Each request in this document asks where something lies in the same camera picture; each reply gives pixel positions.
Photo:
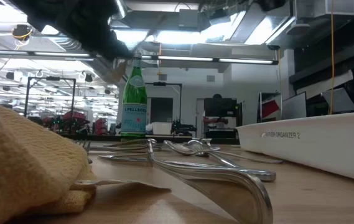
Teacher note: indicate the white board panel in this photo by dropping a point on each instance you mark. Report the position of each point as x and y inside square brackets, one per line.
[295, 107]

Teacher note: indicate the white paper tag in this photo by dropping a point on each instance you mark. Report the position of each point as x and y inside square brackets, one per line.
[117, 184]

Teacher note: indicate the black monitor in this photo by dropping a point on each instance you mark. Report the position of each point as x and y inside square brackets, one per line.
[220, 107]

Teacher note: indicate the silver fork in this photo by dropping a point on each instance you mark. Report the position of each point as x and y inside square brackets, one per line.
[81, 145]
[197, 144]

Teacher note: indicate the green glass water bottle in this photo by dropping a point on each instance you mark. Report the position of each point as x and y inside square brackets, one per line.
[134, 102]

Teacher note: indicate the yellow cloth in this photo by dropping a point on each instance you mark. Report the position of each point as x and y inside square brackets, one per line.
[24, 161]

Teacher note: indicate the black rig frame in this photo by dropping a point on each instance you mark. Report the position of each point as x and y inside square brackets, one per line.
[159, 83]
[52, 78]

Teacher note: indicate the long LED light bar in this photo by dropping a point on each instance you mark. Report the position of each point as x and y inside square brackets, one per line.
[183, 58]

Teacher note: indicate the grey ceiling air unit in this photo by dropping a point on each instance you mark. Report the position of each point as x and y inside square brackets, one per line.
[189, 18]

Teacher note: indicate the red background machine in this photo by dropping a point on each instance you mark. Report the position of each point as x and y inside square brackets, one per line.
[99, 126]
[74, 115]

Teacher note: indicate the black background robot arm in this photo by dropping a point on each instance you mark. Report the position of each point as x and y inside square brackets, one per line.
[179, 128]

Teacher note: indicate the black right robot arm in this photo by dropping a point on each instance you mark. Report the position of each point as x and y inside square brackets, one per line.
[270, 4]

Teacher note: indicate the round black ceiling device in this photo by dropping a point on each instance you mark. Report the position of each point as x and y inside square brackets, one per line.
[21, 31]

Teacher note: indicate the red and white panel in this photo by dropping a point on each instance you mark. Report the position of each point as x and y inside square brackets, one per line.
[270, 109]

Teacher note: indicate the person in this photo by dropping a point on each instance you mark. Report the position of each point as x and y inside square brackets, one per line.
[217, 95]

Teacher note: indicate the white cutlery organizer tray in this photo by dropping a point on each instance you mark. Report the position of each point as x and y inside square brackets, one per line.
[319, 146]

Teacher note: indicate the white box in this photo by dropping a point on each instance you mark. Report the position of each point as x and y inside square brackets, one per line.
[161, 128]

